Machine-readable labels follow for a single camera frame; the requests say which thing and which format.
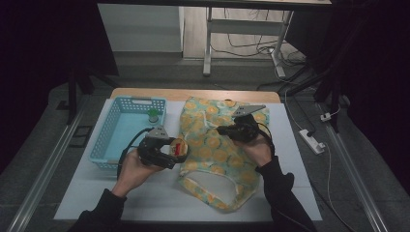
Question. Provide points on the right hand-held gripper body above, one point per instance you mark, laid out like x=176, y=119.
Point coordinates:
x=245, y=129

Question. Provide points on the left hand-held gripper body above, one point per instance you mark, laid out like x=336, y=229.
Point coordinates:
x=151, y=151

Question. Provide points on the round tan and red toy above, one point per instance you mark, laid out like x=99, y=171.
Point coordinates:
x=179, y=148

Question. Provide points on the citrus print fabric bag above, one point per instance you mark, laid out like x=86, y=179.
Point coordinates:
x=212, y=141

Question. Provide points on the small green-capped bottle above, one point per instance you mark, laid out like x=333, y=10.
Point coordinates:
x=153, y=116

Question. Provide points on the light blue plastic basket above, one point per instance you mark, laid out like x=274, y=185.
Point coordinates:
x=129, y=129

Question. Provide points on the person's left hand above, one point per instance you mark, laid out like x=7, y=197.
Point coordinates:
x=133, y=167

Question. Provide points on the person's right hand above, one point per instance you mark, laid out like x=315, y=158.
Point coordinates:
x=259, y=151

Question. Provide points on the white table mat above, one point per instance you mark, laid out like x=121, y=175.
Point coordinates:
x=161, y=199

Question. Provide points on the white power strip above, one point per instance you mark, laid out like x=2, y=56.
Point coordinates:
x=311, y=141

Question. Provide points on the small white adapter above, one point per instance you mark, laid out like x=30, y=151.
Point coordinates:
x=325, y=117

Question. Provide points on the black metal stand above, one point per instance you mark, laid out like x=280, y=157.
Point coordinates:
x=72, y=93

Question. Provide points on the grey cabinet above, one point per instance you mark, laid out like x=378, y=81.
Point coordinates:
x=141, y=29

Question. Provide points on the dark curtain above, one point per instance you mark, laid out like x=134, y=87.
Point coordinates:
x=370, y=58
x=38, y=48

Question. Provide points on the black square floor frame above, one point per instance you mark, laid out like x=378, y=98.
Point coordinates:
x=71, y=141

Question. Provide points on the white metal table frame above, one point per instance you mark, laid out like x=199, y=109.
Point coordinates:
x=241, y=27

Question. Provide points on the aluminium rail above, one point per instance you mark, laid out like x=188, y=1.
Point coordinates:
x=45, y=170
x=354, y=174

